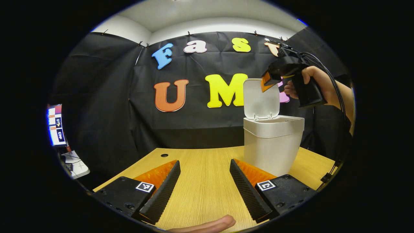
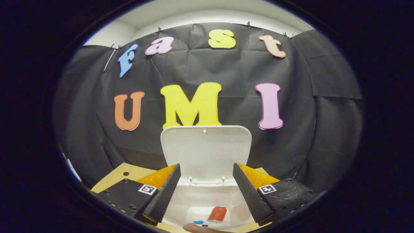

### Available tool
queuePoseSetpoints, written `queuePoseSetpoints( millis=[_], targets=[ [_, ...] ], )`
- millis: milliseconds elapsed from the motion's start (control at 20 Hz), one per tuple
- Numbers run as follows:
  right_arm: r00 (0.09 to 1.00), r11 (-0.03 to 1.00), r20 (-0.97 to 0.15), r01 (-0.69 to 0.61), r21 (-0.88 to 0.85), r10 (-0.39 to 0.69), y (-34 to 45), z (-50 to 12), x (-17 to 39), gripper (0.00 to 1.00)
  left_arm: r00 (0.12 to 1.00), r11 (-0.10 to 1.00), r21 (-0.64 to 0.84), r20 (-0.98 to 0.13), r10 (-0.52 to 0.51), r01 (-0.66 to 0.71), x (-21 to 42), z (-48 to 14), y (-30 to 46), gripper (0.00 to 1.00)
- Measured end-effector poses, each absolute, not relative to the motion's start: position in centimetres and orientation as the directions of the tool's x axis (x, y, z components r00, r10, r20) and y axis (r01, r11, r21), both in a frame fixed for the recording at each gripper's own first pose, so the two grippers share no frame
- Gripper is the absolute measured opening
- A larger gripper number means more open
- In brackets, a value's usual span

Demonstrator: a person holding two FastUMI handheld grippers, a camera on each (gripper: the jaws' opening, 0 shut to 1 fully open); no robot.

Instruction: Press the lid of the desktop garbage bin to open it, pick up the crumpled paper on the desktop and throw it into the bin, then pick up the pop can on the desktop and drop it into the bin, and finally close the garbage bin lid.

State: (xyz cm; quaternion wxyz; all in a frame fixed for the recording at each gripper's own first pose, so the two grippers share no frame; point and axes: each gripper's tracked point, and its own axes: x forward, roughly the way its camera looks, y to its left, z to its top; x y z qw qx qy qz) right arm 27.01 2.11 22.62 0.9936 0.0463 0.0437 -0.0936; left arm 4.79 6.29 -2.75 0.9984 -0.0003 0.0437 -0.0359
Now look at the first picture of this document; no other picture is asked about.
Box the wooden desktop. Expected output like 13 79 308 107
93 146 337 233

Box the computer monitor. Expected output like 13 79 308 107
47 104 67 147

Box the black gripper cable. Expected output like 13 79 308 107
299 52 353 191

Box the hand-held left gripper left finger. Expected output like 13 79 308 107
92 160 181 225

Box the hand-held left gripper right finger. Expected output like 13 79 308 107
229 159 317 224

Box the white desktop garbage bin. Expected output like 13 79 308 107
243 78 305 177

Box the white side table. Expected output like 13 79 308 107
61 150 91 179

